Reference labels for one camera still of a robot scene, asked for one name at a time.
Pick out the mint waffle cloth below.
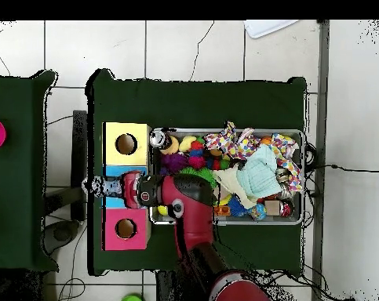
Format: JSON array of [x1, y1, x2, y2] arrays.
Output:
[[235, 144, 283, 199]]

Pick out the black cable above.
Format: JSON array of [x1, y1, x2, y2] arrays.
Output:
[[304, 163, 379, 173]]

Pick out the dark green side table cloth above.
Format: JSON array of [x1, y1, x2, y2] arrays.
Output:
[[0, 70, 60, 272]]

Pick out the white tray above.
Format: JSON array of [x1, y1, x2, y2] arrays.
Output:
[[243, 20, 300, 39]]

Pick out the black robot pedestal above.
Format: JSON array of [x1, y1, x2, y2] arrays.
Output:
[[155, 270, 209, 301]]

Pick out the purple spiky ball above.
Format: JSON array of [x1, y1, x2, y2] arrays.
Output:
[[159, 152, 190, 175]]

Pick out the green spiky toy with eyes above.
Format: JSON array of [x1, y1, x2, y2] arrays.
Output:
[[177, 166, 218, 189]]

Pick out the black and white can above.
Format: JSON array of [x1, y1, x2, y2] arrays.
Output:
[[148, 129, 173, 150]]

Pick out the shallow wire mesh bin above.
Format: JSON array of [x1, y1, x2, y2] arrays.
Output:
[[148, 127, 304, 226]]

